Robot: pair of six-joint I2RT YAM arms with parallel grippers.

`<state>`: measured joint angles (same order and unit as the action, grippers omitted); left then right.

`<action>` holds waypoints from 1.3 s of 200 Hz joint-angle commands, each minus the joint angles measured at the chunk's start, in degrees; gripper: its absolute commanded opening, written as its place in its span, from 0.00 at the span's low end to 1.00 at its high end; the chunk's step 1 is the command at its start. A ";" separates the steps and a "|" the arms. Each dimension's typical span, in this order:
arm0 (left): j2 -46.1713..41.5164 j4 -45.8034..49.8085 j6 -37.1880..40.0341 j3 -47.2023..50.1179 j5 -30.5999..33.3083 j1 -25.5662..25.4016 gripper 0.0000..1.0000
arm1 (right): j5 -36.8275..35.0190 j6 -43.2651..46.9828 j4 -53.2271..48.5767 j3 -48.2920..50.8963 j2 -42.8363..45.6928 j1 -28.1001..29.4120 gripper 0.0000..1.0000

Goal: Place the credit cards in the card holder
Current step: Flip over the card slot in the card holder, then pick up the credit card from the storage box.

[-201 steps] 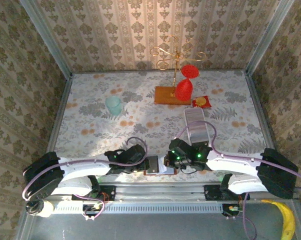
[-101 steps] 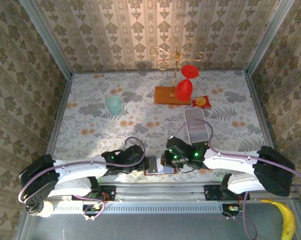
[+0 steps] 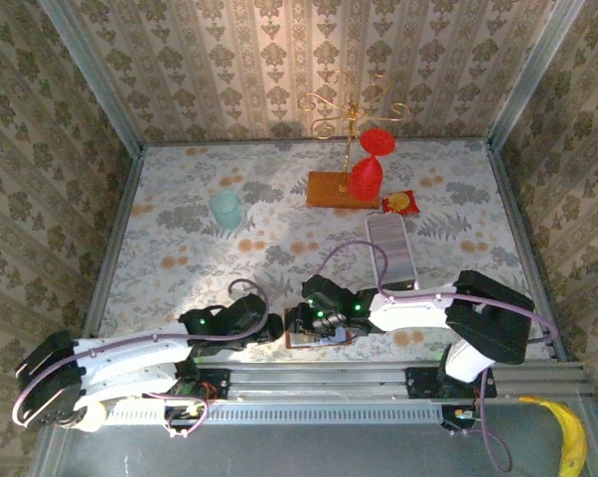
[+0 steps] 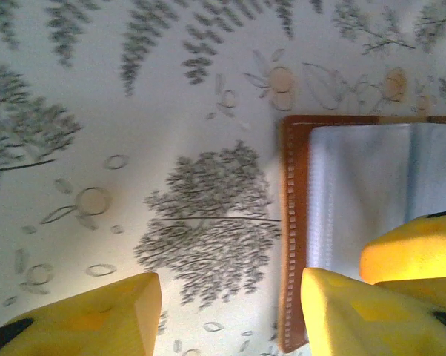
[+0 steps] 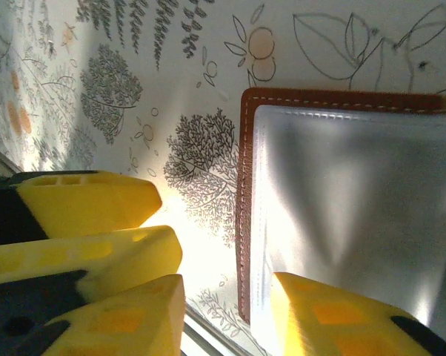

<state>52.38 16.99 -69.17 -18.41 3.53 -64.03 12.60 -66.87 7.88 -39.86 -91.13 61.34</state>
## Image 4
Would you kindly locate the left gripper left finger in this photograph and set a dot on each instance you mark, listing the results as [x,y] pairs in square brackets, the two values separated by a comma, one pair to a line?
[89,322]

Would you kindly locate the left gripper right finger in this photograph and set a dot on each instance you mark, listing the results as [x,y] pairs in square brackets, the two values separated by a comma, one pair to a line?
[356,322]

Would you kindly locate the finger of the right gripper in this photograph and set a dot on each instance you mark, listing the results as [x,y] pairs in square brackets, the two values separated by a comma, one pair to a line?
[412,252]

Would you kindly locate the brown leather card holder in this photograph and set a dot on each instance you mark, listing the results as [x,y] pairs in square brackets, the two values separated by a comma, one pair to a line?
[293,185]

